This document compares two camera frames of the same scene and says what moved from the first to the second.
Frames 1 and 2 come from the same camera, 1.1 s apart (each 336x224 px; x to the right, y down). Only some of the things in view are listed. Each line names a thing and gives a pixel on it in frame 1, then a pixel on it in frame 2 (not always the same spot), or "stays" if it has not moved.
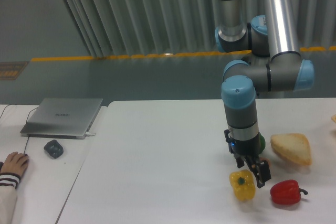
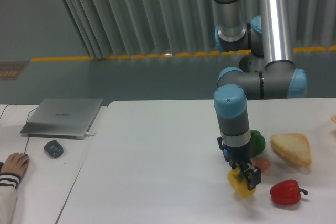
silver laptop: [60, 118] stays
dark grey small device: [54, 148] stays
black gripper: [249, 149] to [242, 156]
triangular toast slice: [294, 146] stays
